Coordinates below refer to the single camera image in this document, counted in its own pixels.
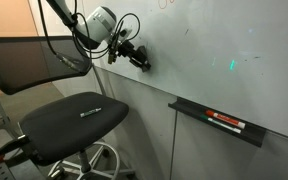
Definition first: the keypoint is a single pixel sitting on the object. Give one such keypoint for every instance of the large white whiteboard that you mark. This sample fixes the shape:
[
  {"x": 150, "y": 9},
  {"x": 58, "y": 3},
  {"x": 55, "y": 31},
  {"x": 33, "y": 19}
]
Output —
[{"x": 229, "y": 55}]

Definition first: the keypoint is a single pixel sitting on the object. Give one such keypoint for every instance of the black marker tray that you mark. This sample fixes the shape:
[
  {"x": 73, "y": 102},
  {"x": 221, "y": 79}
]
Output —
[{"x": 239, "y": 128}]

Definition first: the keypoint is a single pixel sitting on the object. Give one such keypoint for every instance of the green marker on chair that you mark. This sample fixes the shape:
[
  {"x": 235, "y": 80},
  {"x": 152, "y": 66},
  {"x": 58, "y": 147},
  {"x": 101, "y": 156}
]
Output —
[{"x": 85, "y": 114}]

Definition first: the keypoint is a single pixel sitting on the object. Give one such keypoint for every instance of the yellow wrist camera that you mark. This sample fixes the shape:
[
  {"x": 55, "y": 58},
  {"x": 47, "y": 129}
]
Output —
[{"x": 118, "y": 44}]

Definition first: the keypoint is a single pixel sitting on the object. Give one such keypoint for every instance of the black mesh office chair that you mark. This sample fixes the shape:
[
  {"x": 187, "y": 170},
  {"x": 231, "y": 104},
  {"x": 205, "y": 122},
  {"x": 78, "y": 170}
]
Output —
[{"x": 56, "y": 130}]

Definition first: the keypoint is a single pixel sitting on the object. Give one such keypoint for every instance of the black orange clamp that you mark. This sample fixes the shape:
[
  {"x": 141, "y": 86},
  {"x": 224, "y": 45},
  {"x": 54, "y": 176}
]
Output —
[{"x": 12, "y": 145}]

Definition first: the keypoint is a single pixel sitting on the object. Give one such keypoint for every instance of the green whiteboard marker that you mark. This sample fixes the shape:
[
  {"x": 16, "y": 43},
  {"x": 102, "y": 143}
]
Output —
[{"x": 236, "y": 130}]

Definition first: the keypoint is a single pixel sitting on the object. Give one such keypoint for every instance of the red whiteboard marker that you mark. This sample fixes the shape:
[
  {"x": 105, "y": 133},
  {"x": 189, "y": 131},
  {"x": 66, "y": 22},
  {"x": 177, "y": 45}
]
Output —
[{"x": 226, "y": 119}]

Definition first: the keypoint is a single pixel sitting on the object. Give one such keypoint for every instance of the black whiteboard eraser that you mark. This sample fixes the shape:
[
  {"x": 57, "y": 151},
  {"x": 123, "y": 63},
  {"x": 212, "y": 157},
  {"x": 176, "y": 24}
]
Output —
[{"x": 144, "y": 59}]

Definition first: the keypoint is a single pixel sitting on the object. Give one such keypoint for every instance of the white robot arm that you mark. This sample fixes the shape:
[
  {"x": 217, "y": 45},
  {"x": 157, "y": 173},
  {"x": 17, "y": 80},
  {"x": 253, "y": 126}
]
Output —
[{"x": 102, "y": 25}]

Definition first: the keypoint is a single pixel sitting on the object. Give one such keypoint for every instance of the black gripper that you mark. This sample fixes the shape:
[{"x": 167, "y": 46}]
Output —
[{"x": 126, "y": 49}]

